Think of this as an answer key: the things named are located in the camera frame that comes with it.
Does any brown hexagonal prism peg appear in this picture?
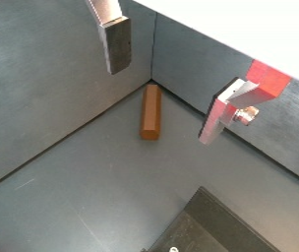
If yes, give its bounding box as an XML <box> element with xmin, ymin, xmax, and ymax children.
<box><xmin>140</xmin><ymin>85</ymin><xmax>162</xmax><ymax>141</ymax></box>

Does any red shape-sorting block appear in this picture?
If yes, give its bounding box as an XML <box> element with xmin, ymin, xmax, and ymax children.
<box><xmin>0</xmin><ymin>59</ymin><xmax>293</xmax><ymax>252</ymax></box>

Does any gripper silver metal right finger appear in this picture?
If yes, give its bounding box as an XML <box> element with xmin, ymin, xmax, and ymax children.
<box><xmin>198</xmin><ymin>78</ymin><xmax>259</xmax><ymax>145</ymax></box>

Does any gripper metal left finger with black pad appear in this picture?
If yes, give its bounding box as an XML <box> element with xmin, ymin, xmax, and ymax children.
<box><xmin>85</xmin><ymin>0</ymin><xmax>131</xmax><ymax>75</ymax></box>

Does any black curved holder stand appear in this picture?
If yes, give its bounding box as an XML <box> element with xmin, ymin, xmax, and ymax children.
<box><xmin>140</xmin><ymin>187</ymin><xmax>281</xmax><ymax>252</ymax></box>

